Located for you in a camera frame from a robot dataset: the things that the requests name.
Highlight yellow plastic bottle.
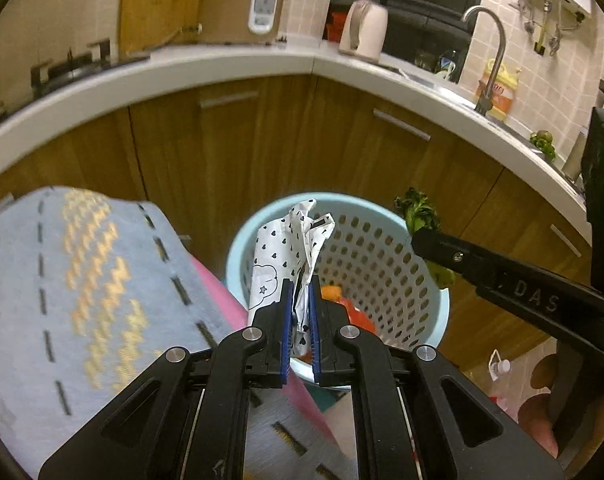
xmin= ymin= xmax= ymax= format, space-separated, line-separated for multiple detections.
xmin=476 ymin=58 xmax=522 ymax=111

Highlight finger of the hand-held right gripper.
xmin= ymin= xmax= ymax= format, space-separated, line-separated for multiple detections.
xmin=411 ymin=229 xmax=604 ymax=356

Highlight small white bottle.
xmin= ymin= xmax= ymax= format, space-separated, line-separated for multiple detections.
xmin=488 ymin=349 xmax=513 ymax=382

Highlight grey upright board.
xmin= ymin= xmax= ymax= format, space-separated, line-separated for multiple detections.
xmin=564 ymin=130 xmax=590 ymax=181

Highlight wooden cutting board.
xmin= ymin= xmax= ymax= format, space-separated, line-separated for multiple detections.
xmin=119 ymin=0 xmax=207 ymax=56

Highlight orange paper cup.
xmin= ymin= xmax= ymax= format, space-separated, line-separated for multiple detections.
xmin=321 ymin=285 xmax=379 ymax=335

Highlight white electric kettle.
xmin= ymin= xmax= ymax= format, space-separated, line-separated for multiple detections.
xmin=338 ymin=0 xmax=389 ymax=59

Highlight light blue plastic basket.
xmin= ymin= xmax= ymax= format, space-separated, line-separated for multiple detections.
xmin=225 ymin=192 xmax=451 ymax=392

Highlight white heart-print paper wrapper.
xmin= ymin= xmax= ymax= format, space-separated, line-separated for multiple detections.
xmin=248 ymin=200 xmax=335 ymax=361

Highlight green vegetables by sink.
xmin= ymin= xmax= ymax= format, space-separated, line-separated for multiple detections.
xmin=529 ymin=130 xmax=557 ymax=159

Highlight blue patterned cloth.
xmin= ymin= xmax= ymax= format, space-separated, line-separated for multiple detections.
xmin=0 ymin=186 xmax=233 ymax=480

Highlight steel kitchen faucet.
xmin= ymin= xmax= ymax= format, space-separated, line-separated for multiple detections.
xmin=462 ymin=6 xmax=507 ymax=116

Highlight black gas stove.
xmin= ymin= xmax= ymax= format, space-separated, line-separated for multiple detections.
xmin=29 ymin=37 xmax=151 ymax=99

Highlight metal cabinet handle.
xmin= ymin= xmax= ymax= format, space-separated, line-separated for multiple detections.
xmin=550 ymin=223 xmax=581 ymax=257
xmin=199 ymin=91 xmax=259 ymax=110
xmin=372 ymin=109 xmax=432 ymax=141

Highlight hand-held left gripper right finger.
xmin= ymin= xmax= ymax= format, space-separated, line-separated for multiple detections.
xmin=309 ymin=280 xmax=565 ymax=480

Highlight person's right hand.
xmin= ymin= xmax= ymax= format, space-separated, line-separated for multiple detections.
xmin=518 ymin=354 xmax=604 ymax=479

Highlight leafy green vegetable piece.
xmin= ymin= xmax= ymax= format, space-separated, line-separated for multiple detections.
xmin=394 ymin=187 xmax=456 ymax=291

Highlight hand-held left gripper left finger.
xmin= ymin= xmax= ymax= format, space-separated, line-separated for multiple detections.
xmin=38 ymin=279 xmax=295 ymax=480

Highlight red box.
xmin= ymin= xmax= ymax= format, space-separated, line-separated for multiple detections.
xmin=326 ymin=12 xmax=349 ymax=42

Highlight brown rice cooker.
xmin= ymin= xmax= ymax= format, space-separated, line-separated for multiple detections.
xmin=196 ymin=0 xmax=289 ymax=46

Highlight pink cloth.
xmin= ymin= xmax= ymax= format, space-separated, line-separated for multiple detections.
xmin=189 ymin=257 xmax=341 ymax=461

